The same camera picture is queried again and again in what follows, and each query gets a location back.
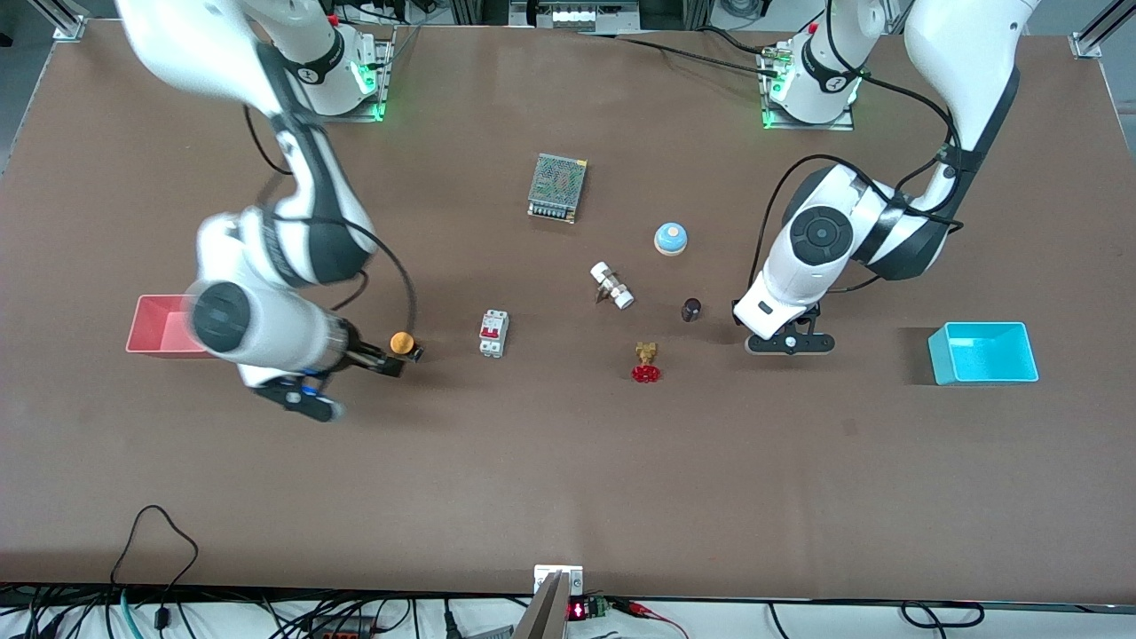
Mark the red digit display module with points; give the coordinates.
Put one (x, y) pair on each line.
(586, 609)

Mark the aluminium frame post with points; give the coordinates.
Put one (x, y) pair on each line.
(1100, 31)
(62, 19)

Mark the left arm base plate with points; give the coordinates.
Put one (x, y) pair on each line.
(770, 120)

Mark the white pipe union fitting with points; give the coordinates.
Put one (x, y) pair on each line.
(612, 286)

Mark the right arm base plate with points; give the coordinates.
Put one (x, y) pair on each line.
(373, 98)

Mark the white power strip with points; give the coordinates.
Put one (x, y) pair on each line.
(382, 11)

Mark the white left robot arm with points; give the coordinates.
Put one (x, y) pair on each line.
(967, 53)

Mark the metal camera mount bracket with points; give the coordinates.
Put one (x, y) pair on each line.
(555, 581)

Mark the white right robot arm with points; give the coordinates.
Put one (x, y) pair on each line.
(266, 328)

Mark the pink plastic bin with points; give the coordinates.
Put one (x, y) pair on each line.
(155, 328)

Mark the blue service bell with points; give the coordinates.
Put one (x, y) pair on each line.
(671, 238)

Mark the grey control box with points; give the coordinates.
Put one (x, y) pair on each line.
(572, 13)

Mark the white red circuit breaker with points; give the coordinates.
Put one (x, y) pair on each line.
(493, 333)

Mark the brass valve red handwheel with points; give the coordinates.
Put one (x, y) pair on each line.
(646, 373)

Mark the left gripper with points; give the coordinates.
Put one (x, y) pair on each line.
(736, 319)

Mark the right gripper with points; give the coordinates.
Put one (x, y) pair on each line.
(365, 357)

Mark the yellow push button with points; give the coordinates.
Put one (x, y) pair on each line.
(402, 342)

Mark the blue plastic bin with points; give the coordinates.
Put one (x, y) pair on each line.
(981, 355)

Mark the dark cylindrical knob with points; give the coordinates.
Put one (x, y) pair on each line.
(691, 310)

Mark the metal mesh power supply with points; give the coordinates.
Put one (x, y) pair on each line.
(557, 182)

